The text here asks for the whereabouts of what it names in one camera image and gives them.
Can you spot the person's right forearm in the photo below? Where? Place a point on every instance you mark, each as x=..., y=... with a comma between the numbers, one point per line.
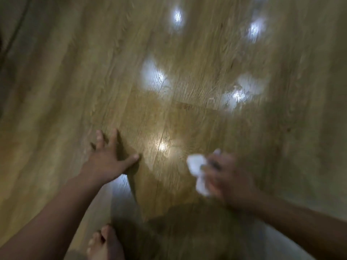
x=298, y=222

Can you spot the person's left foot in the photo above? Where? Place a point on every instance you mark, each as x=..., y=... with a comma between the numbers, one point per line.
x=105, y=246

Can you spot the person's left forearm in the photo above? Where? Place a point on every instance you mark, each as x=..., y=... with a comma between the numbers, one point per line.
x=46, y=219

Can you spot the person's left hand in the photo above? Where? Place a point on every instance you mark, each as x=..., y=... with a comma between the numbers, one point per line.
x=105, y=162

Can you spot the person's right hand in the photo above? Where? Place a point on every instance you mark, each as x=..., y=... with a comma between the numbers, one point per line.
x=233, y=178

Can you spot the white towel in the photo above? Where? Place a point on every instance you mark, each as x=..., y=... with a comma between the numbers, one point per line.
x=196, y=162

